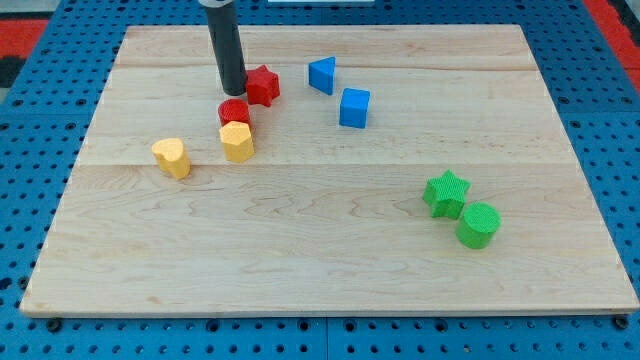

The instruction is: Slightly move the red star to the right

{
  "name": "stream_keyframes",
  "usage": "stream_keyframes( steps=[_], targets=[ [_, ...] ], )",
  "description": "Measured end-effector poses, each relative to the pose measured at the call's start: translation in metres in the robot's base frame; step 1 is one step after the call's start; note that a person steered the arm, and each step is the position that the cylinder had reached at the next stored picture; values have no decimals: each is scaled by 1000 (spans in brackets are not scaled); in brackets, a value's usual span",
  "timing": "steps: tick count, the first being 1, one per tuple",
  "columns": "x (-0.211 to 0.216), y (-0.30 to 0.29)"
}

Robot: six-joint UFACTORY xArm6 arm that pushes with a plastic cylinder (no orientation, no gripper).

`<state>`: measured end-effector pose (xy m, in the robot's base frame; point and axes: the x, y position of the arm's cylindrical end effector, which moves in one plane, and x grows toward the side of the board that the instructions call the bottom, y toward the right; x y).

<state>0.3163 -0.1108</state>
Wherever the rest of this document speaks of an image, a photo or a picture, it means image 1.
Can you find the yellow hexagon block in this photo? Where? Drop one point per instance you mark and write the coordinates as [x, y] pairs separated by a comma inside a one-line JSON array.
[[237, 141]]

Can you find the green cylinder block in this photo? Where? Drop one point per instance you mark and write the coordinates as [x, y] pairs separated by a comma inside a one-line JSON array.
[[478, 225]]

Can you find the light wooden board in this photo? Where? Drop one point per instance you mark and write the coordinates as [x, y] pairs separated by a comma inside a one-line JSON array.
[[328, 220]]

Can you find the yellow heart block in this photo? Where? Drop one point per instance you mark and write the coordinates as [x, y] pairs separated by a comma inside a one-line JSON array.
[[172, 157]]

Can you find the red star block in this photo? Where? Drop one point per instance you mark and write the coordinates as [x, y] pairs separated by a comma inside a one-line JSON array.
[[262, 86]]

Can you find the red cylinder block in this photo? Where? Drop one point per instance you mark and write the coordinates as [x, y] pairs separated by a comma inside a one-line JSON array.
[[234, 110]]

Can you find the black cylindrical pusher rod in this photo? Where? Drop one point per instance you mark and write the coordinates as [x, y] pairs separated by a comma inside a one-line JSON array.
[[225, 38]]

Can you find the blue triangle block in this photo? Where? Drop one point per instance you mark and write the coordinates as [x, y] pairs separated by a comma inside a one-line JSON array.
[[321, 75]]

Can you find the blue cube block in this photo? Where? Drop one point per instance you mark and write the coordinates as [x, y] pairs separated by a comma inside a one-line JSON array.
[[353, 110]]

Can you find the green star block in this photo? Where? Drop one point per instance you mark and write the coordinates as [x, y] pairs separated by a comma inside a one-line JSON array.
[[446, 195]]

